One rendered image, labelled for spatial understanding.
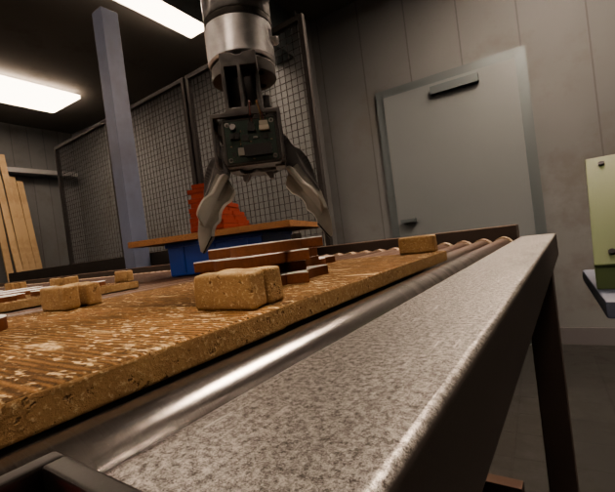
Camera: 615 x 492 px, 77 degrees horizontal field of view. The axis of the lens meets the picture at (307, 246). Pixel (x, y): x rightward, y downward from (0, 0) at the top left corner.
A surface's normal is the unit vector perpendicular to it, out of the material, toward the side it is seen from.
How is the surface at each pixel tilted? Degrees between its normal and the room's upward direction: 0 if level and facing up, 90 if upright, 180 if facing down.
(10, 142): 90
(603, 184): 43
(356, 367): 0
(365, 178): 90
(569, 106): 90
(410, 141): 90
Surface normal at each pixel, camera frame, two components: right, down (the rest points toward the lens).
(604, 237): -0.51, -0.66
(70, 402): 0.82, -0.10
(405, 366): -0.13, -0.99
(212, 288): -0.55, 0.04
